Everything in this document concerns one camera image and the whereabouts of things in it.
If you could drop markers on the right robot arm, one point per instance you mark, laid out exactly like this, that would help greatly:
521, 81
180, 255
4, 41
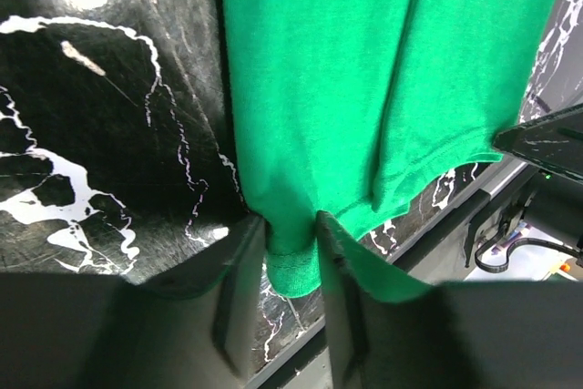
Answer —
547, 194

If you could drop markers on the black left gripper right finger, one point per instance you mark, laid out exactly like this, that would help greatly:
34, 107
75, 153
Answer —
386, 329

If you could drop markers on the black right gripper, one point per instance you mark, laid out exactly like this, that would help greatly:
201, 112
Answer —
552, 143

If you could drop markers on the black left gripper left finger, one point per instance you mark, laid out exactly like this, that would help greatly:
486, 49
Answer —
191, 326

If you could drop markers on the green t-shirt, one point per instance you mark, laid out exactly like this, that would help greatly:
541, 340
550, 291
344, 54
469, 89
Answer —
354, 106

